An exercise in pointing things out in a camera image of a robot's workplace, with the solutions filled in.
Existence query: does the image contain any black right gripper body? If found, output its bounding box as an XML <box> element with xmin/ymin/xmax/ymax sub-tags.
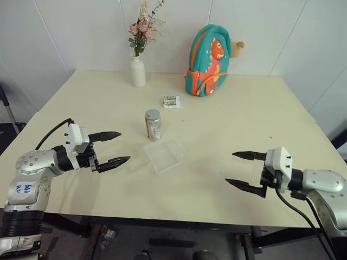
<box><xmin>259</xmin><ymin>166</ymin><xmax>281</xmax><ymax>199</ymax></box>

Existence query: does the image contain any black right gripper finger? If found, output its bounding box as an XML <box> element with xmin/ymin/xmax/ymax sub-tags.
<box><xmin>232</xmin><ymin>151</ymin><xmax>267</xmax><ymax>161</ymax></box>
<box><xmin>225</xmin><ymin>178</ymin><xmax>265</xmax><ymax>197</ymax></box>

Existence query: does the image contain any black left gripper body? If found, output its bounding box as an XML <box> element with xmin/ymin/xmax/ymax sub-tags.
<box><xmin>76</xmin><ymin>142</ymin><xmax>99</xmax><ymax>172</ymax></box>

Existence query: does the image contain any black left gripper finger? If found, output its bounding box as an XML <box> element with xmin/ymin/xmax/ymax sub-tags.
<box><xmin>88</xmin><ymin>131</ymin><xmax>122</xmax><ymax>143</ymax></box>
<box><xmin>97</xmin><ymin>155</ymin><xmax>131</xmax><ymax>174</ymax></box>

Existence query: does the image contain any clear jar with grey lid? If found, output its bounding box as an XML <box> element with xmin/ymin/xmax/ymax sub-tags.
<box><xmin>144</xmin><ymin>108</ymin><xmax>163</xmax><ymax>141</ymax></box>

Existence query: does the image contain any clear plastic tray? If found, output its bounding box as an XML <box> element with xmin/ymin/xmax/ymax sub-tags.
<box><xmin>143</xmin><ymin>138</ymin><xmax>187</xmax><ymax>174</ymax></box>

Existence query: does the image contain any white ceramic vase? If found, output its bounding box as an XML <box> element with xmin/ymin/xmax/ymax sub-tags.
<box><xmin>129</xmin><ymin>52</ymin><xmax>147</xmax><ymax>88</ymax></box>

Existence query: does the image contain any small battery pack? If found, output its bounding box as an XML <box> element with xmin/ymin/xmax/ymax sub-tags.
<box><xmin>162</xmin><ymin>94</ymin><xmax>182</xmax><ymax>109</ymax></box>

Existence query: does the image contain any black stand with base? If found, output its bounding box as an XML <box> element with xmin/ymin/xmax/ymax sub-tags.
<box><xmin>0</xmin><ymin>82</ymin><xmax>27</xmax><ymax>136</ymax></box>

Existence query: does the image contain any teal dinosaur kids backpack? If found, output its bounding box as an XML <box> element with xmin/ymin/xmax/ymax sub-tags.
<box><xmin>184</xmin><ymin>24</ymin><xmax>233</xmax><ymax>96</ymax></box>

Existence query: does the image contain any beige plush toy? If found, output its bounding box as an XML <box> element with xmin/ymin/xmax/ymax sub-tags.
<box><xmin>229</xmin><ymin>40</ymin><xmax>246</xmax><ymax>58</ymax></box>

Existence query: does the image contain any dried pink flower bouquet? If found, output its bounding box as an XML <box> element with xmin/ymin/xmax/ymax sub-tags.
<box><xmin>127</xmin><ymin>0</ymin><xmax>166</xmax><ymax>58</ymax></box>

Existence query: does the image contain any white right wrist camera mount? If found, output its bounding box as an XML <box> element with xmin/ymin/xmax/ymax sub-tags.
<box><xmin>264</xmin><ymin>147</ymin><xmax>293</xmax><ymax>193</ymax></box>

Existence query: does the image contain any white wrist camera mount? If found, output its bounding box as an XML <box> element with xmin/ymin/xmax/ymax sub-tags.
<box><xmin>264</xmin><ymin>147</ymin><xmax>293</xmax><ymax>193</ymax></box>
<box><xmin>65</xmin><ymin>123</ymin><xmax>90</xmax><ymax>155</ymax></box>

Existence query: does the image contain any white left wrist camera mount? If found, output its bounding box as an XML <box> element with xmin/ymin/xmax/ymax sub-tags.
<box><xmin>65</xmin><ymin>123</ymin><xmax>90</xmax><ymax>155</ymax></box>

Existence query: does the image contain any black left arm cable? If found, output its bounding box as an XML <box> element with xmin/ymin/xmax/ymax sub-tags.
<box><xmin>35</xmin><ymin>118</ymin><xmax>75</xmax><ymax>151</ymax></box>

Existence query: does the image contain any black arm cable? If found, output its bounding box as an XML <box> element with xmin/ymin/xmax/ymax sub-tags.
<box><xmin>35</xmin><ymin>118</ymin><xmax>75</xmax><ymax>151</ymax></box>
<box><xmin>274</xmin><ymin>173</ymin><xmax>337</xmax><ymax>260</ymax></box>

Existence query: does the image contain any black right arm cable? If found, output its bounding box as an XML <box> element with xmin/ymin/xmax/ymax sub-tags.
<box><xmin>274</xmin><ymin>173</ymin><xmax>337</xmax><ymax>260</ymax></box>

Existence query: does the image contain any black metal table frame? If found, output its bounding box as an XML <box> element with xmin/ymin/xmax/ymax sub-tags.
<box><xmin>40</xmin><ymin>212</ymin><xmax>326</xmax><ymax>260</ymax></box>

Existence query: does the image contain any black object at wall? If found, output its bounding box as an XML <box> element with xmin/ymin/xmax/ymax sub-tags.
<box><xmin>330</xmin><ymin>115</ymin><xmax>347</xmax><ymax>164</ymax></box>

